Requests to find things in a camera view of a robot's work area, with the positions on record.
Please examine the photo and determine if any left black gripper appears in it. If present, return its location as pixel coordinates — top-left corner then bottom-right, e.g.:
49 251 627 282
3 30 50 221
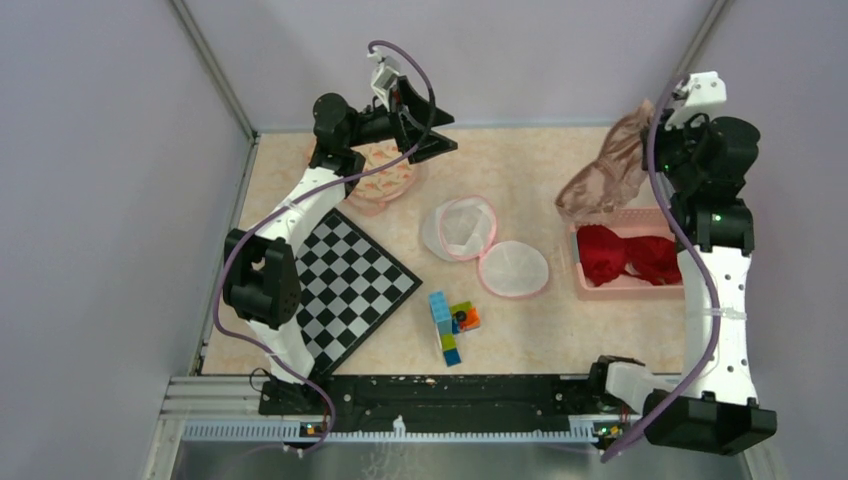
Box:
344 76 456 163

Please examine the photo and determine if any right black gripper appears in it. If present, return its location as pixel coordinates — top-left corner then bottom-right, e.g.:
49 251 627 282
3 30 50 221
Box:
639 106 709 192

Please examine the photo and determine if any pink plastic basket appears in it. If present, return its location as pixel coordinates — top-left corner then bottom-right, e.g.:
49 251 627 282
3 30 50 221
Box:
564 207 684 301

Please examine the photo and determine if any beige pink lace bra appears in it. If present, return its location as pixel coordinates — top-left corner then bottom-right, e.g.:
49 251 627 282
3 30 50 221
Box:
554 100 655 224

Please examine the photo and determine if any white pink mesh laundry bag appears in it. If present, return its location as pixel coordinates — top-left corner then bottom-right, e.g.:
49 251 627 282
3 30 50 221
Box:
420 195 550 299

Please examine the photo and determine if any red bra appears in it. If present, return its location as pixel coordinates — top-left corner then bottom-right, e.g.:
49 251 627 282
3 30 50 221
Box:
576 225 682 287

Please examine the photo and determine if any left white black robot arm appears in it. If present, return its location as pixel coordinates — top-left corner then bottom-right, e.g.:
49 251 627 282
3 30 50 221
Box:
221 76 458 414

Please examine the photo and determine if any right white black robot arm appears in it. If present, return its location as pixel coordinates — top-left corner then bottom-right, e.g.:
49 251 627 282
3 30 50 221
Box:
586 113 778 461

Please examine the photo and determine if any black white checkerboard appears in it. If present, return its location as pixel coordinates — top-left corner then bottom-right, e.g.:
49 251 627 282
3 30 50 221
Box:
296 209 422 380

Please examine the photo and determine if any colourful toy block stack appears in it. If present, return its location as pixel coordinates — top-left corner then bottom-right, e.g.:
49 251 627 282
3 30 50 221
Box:
428 291 481 367

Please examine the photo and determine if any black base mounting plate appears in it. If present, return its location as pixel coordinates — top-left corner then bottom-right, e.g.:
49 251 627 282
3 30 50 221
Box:
255 374 639 443

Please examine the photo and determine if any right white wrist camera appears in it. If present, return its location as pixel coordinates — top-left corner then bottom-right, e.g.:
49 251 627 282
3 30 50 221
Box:
664 71 727 131

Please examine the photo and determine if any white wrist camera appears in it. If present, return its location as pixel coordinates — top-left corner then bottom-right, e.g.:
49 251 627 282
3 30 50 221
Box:
367 51 400 107
664 71 727 131

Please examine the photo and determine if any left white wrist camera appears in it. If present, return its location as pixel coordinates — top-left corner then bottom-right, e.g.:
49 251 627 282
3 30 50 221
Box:
367 51 400 107

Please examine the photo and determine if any aluminium frame rail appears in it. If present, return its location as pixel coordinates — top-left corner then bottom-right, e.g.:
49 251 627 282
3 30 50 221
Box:
161 372 642 449

